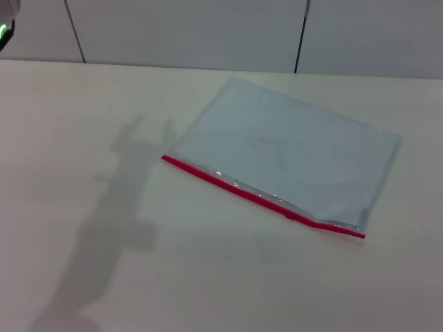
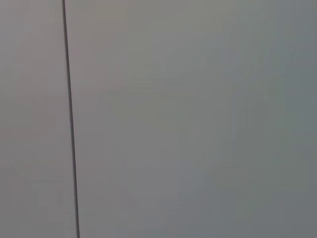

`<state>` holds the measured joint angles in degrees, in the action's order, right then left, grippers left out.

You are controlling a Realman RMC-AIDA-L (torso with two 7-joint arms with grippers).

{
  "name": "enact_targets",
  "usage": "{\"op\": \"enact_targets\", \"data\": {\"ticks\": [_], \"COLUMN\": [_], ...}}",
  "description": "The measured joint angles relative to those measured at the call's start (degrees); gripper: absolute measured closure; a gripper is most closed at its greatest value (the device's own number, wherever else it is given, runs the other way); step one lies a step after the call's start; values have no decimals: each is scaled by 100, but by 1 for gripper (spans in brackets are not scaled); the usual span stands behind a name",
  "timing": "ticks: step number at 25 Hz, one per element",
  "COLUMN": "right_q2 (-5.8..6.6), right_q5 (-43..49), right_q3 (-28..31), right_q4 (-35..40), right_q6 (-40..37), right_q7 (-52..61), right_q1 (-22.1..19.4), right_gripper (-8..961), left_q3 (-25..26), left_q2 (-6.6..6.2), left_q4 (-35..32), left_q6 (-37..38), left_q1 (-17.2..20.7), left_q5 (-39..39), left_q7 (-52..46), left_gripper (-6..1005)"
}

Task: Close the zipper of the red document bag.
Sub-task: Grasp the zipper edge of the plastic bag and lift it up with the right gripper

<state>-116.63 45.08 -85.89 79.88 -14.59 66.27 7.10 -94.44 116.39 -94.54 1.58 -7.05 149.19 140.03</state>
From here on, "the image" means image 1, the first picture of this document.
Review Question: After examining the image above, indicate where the clear document bag red zipper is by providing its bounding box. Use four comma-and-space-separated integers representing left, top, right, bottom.
161, 76, 404, 240

